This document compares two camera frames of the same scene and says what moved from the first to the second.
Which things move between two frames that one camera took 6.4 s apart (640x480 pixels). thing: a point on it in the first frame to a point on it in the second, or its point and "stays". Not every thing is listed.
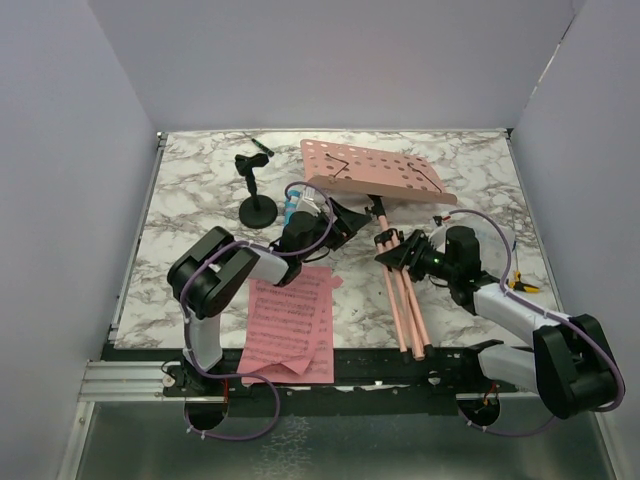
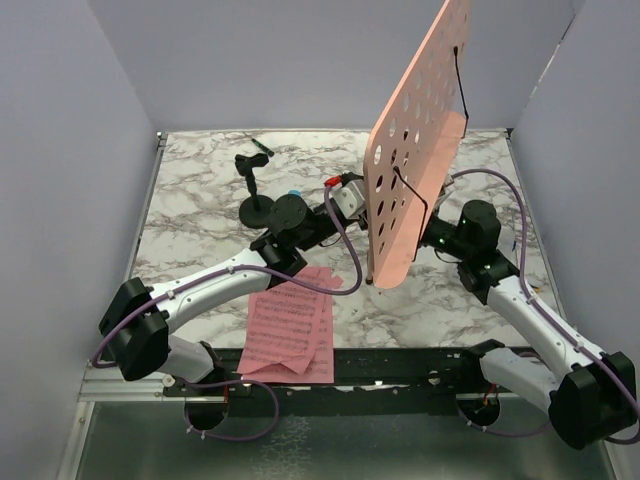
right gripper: x=408 y=256 to x=431 y=218
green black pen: x=270 y=152 stays
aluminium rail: x=132 y=381 stays
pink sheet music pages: x=289 y=329 stays
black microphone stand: x=256 y=211 stays
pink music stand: x=377 y=173 to x=412 y=146
